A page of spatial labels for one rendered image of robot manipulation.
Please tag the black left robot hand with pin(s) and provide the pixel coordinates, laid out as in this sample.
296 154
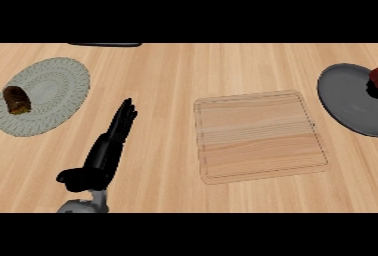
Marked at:
104 156

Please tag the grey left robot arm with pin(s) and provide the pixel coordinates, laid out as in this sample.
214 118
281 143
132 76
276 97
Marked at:
86 204

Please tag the wooden cutting board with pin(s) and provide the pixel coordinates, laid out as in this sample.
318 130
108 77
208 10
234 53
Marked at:
260 136

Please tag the dark grey pan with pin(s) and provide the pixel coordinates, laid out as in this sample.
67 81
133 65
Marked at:
347 99

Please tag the red bell pepper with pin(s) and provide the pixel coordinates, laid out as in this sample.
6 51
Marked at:
374 81

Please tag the grey round woven placemat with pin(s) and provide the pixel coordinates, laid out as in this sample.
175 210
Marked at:
45 96

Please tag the brown oblong food item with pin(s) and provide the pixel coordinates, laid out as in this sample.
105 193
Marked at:
17 100

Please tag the black flat object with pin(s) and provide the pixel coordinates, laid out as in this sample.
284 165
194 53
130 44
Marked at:
104 44

